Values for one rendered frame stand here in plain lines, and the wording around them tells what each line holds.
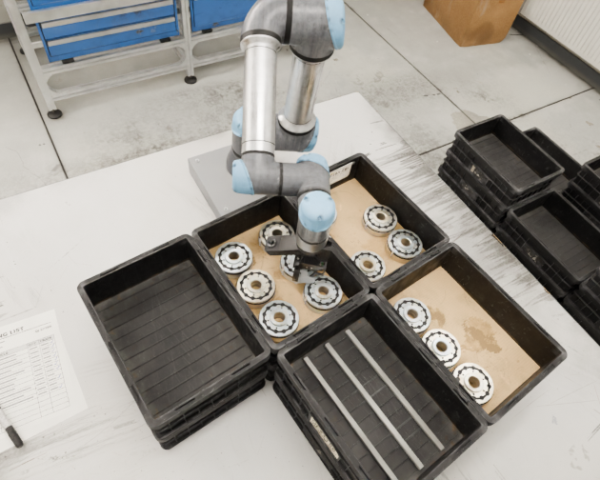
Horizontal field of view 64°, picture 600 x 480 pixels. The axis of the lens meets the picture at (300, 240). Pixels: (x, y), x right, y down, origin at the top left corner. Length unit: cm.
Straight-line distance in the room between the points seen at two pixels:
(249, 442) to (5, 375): 64
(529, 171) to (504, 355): 122
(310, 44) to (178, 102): 198
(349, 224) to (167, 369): 66
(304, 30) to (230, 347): 77
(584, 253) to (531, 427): 109
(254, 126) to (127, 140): 189
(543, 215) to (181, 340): 175
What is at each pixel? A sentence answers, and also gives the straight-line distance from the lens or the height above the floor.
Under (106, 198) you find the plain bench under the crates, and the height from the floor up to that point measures 70.
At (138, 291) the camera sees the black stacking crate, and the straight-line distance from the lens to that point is 132.
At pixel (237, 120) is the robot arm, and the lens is 149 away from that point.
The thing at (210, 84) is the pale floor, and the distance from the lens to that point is 326.
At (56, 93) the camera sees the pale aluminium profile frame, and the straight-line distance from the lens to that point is 307.
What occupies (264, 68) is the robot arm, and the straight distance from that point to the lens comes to 114.
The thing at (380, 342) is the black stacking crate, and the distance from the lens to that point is 128.
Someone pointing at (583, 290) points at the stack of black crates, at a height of 47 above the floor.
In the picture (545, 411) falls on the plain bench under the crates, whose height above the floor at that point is 70.
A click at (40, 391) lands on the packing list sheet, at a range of 142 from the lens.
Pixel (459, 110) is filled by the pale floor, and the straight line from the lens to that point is 345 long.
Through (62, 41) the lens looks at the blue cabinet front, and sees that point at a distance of 293.
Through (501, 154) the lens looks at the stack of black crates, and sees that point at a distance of 244.
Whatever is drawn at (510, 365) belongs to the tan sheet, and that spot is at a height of 83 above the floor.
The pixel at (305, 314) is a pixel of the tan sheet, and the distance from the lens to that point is 127.
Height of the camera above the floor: 196
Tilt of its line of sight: 54 degrees down
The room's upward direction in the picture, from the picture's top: 10 degrees clockwise
